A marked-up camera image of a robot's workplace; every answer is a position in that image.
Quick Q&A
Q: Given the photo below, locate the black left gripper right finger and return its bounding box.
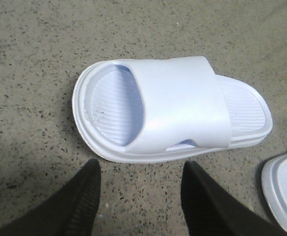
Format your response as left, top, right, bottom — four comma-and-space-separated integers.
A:
181, 161, 287, 236

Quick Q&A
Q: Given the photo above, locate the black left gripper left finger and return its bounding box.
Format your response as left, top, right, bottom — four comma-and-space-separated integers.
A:
0, 159, 101, 236

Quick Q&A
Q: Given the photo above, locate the light blue slipper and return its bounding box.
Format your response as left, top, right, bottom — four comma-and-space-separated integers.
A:
72, 56, 273, 163
261, 154, 287, 232

